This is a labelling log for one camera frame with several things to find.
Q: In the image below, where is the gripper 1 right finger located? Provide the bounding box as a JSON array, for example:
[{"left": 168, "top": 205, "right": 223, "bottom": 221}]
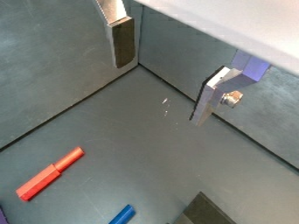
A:
[{"left": 190, "top": 50, "right": 270, "bottom": 125}]

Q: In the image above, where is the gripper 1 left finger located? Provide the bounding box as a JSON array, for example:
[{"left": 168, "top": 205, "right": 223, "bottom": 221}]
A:
[{"left": 94, "top": 0, "right": 136, "bottom": 68}]

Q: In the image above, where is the blue peg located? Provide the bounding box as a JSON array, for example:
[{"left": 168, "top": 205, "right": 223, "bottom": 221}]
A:
[{"left": 108, "top": 205, "right": 136, "bottom": 224}]

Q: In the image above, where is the black angle fixture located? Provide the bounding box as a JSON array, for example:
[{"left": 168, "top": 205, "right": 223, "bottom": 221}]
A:
[{"left": 174, "top": 192, "right": 238, "bottom": 224}]

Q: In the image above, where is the red peg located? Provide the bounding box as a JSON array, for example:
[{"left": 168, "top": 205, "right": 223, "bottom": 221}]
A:
[{"left": 16, "top": 147, "right": 84, "bottom": 201}]

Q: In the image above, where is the purple base block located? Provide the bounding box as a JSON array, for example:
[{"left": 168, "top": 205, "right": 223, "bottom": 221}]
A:
[{"left": 0, "top": 207, "right": 8, "bottom": 224}]

